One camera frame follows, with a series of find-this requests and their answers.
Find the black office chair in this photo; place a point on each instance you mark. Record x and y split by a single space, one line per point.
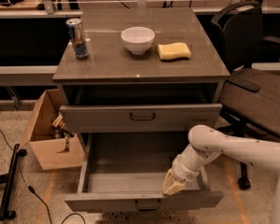
250 97

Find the silver blue drink can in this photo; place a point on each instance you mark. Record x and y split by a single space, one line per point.
77 38

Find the white bowl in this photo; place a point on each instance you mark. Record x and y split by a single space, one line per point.
137 40

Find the grey drawer cabinet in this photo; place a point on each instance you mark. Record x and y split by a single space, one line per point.
111 66

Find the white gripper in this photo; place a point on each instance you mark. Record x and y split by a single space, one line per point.
184 171

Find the black stand leg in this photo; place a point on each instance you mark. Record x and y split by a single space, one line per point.
8 180

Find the grey top drawer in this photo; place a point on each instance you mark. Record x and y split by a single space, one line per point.
136 110

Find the grey drawer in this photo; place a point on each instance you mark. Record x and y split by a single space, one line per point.
124 172
136 110

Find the open cardboard box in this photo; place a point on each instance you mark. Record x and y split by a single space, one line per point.
50 151

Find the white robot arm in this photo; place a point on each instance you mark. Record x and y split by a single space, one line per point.
206 144

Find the yellow sponge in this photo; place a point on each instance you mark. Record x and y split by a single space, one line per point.
173 51

